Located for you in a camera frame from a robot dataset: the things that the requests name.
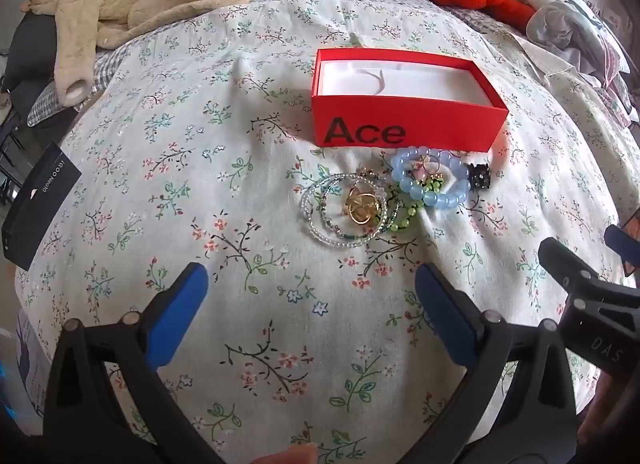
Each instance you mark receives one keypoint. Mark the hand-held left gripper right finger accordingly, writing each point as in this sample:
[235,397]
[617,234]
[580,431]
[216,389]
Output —
[445,314]

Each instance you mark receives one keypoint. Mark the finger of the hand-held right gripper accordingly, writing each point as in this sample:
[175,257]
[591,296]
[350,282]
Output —
[565,264]
[625,244]

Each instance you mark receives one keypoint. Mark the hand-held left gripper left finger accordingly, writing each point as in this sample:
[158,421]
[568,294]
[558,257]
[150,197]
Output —
[180,314]

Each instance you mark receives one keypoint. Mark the black hair clip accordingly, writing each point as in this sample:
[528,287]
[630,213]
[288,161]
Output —
[479,176]

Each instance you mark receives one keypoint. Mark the red cardboard box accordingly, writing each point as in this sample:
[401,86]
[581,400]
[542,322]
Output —
[450,128]

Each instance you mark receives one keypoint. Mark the person's right hand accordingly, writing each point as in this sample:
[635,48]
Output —
[595,414]

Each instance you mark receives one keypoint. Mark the person's left hand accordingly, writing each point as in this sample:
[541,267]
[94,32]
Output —
[290,455]

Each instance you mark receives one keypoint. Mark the floral bedsheet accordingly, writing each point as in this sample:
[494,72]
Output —
[200,194]

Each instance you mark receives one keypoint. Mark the black card box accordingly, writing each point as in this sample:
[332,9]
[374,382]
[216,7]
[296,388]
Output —
[35,204]

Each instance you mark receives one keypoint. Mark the crumpled grey clothing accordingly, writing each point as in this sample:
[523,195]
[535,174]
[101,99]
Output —
[565,23]

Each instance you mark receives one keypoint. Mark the dark cloth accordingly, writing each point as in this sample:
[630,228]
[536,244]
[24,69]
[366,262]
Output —
[30,43]

